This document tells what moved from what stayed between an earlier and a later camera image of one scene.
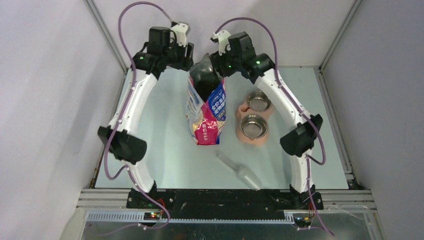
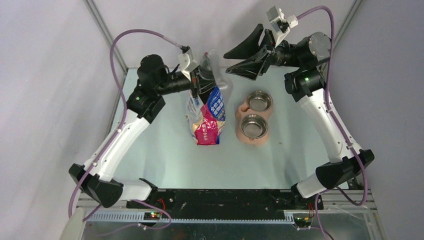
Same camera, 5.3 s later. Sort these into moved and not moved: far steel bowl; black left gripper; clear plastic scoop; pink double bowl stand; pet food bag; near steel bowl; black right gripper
Moved: black right gripper; clear plastic scoop; black left gripper
Not moved: pink double bowl stand; near steel bowl; pet food bag; far steel bowl
